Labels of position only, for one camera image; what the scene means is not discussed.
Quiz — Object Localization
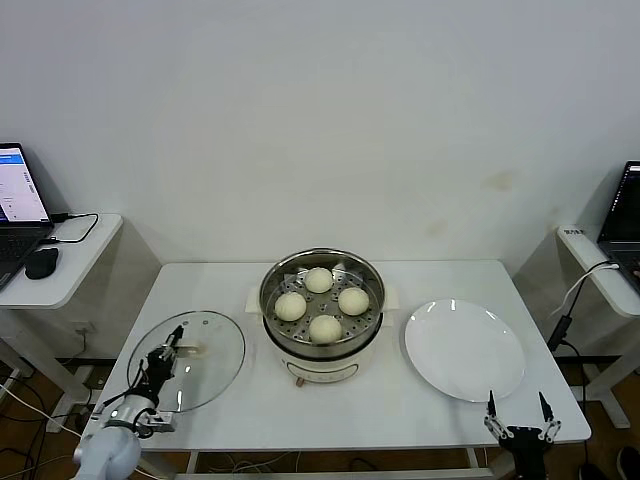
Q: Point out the black laptop power cable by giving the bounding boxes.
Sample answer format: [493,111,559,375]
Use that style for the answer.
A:
[39,212,100,247]

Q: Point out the perforated steel steamer basket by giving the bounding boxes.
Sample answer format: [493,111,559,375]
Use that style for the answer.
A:
[258,246,387,359]

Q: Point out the white desk with label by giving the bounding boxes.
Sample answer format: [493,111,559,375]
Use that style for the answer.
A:
[555,223,640,429]

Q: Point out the white electric cooker base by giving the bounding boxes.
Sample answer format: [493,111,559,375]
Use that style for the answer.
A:
[244,282,401,389]

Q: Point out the white charging cable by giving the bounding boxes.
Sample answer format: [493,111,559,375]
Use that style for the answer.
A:
[549,260,621,317]

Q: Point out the white round plate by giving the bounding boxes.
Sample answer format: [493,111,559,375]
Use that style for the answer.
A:
[403,298,526,403]

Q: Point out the white desk with mouse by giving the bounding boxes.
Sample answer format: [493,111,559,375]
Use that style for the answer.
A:
[0,213,124,419]

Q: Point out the white floor cable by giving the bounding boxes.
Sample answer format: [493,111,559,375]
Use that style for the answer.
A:
[0,382,84,441]

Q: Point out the round glass pot lid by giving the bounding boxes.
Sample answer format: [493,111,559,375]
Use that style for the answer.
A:
[126,310,247,414]

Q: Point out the black adapter cable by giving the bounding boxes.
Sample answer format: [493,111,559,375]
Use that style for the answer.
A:
[546,314,591,401]

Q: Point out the white table frame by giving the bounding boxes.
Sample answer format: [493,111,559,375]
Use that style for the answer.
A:
[187,447,501,480]

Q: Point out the black computer mouse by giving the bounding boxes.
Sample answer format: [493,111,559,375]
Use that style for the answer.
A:
[24,247,60,281]

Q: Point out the white steamed baozi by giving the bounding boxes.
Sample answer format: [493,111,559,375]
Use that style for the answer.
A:
[304,266,334,294]
[338,286,371,316]
[308,314,343,345]
[274,292,308,323]

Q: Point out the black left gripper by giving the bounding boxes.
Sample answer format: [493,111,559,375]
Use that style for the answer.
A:
[137,324,185,397]

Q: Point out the laptop with white screen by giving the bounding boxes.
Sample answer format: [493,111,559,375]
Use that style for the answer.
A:
[0,143,55,294]

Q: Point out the laptop with dark screen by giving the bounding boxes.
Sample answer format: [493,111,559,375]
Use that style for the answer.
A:
[597,159,640,292]

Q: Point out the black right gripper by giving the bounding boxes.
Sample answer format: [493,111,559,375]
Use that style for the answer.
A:
[482,389,562,480]

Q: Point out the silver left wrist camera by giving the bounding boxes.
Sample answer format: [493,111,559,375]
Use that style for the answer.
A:
[143,409,177,434]

